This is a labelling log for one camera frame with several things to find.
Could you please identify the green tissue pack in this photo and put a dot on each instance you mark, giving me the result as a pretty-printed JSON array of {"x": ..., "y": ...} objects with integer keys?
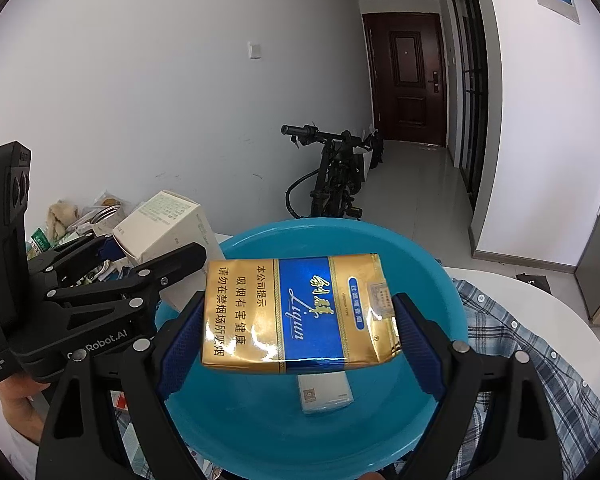
[{"x": 39, "y": 242}]

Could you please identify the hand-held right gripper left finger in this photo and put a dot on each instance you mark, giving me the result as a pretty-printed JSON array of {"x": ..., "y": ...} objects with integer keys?
[{"x": 180, "y": 355}]

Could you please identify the person's left hand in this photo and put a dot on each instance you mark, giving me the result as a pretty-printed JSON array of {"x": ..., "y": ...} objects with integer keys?
[{"x": 20, "y": 405}]

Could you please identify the gold blue cigarette carton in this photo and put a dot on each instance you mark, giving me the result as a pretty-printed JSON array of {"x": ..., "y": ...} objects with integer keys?
[{"x": 260, "y": 310}]

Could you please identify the white wall switch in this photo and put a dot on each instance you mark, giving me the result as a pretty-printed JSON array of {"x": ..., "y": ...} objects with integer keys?
[{"x": 255, "y": 50}]

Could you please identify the dark brown door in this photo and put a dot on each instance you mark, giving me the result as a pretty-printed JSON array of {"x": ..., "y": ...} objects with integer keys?
[{"x": 410, "y": 85}]

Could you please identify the black framed glass door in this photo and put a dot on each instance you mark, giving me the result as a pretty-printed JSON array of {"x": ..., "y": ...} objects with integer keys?
[{"x": 472, "y": 85}]

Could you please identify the cream cardboard box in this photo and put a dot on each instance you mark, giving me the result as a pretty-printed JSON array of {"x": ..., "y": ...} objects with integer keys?
[{"x": 165, "y": 225}]

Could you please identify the beige plush toy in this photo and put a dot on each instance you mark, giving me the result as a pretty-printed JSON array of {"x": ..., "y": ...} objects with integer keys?
[{"x": 62, "y": 215}]

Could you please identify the blue plaid cloth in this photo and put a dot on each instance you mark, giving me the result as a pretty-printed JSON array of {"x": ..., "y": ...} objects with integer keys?
[{"x": 505, "y": 310}]

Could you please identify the black bicycle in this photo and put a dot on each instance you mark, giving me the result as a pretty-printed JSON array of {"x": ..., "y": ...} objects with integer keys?
[{"x": 340, "y": 180}]

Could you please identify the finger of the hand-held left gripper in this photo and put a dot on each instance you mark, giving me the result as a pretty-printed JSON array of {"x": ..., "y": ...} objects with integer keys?
[
  {"x": 80, "y": 255},
  {"x": 170, "y": 265}
]

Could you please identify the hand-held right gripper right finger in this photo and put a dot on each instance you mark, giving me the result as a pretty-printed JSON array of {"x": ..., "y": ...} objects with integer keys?
[{"x": 422, "y": 355}]

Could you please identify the white tissue packet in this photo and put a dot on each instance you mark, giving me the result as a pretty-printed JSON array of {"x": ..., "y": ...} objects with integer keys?
[{"x": 325, "y": 392}]

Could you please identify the blue plastic basin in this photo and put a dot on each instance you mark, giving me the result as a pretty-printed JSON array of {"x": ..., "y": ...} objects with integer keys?
[{"x": 260, "y": 410}]

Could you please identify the black flat floor object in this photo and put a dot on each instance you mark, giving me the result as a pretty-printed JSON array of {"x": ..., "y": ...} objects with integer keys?
[{"x": 535, "y": 282}]

